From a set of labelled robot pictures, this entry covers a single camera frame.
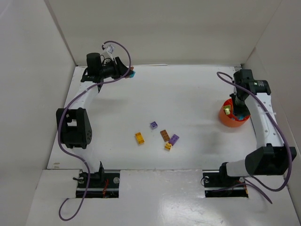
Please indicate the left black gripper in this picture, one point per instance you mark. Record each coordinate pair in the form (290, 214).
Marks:
(118, 67)

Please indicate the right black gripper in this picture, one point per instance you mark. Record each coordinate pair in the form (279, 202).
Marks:
(240, 109)

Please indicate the light green lego brick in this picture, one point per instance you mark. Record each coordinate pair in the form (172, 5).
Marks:
(227, 109)

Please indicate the orange divided round container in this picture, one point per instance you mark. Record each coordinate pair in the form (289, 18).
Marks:
(231, 120)

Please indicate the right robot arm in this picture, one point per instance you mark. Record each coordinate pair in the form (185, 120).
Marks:
(251, 100)

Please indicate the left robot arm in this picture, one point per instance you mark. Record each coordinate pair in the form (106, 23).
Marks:
(73, 124)

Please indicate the purple square lego brick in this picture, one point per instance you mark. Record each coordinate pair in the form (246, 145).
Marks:
(153, 125)

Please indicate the yellow long lego brick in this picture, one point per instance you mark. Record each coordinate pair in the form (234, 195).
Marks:
(139, 138)

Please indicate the brown long lego brick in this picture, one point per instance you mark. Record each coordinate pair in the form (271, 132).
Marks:
(165, 135)

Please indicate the purple printed lego brick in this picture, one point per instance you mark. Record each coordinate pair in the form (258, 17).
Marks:
(173, 139)

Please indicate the yellow small lego brick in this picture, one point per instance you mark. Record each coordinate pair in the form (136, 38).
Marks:
(168, 146)

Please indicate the aluminium rail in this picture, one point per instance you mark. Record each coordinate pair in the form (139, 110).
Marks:
(273, 155)

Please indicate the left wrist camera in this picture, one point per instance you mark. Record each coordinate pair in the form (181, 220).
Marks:
(109, 50)

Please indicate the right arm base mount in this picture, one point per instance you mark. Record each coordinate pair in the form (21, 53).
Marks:
(218, 184)

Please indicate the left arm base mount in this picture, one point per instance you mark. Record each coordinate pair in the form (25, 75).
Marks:
(103, 184)

